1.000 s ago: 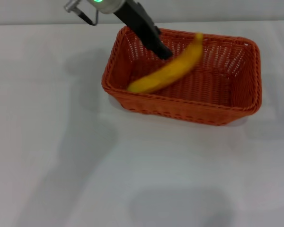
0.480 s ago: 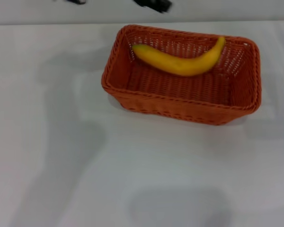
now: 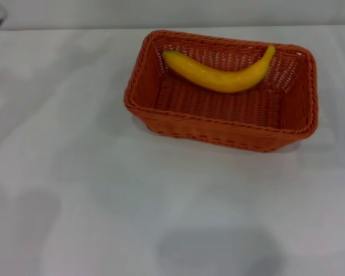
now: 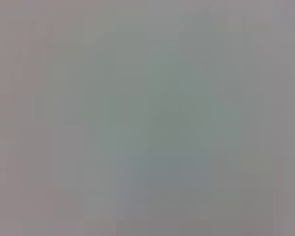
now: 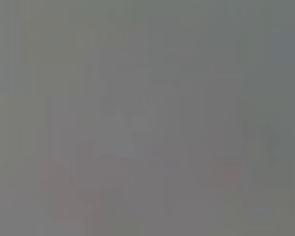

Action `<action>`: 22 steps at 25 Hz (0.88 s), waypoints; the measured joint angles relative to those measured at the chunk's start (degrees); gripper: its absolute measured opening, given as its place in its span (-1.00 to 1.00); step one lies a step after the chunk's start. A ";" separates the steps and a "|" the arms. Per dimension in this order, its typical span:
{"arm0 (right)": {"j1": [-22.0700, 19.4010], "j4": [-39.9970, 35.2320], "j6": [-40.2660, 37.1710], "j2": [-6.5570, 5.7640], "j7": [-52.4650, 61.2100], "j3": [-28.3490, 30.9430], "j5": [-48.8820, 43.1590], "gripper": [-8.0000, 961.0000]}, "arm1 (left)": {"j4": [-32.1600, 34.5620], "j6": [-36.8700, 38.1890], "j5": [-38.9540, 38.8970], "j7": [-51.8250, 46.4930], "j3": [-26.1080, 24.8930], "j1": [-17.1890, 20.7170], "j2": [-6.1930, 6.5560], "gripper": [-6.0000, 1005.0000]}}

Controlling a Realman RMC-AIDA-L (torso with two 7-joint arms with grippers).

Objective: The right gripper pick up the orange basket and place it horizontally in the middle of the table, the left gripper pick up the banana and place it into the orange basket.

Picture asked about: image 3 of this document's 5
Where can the yellow banana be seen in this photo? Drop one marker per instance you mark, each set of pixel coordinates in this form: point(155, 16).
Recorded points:
point(218, 79)

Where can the orange woven plastic basket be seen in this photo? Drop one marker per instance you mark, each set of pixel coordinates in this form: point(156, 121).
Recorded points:
point(218, 115)

